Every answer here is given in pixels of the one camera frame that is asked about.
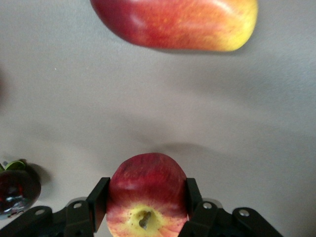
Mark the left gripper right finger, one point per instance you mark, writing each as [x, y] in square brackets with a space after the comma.
[200, 217]

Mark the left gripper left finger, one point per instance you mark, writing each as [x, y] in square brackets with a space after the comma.
[86, 217]

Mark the red yellow mango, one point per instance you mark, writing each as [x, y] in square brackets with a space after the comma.
[172, 24]

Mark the dark plum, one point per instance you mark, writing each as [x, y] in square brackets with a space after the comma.
[14, 190]

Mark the red yellow apple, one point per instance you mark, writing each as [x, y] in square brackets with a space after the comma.
[148, 187]

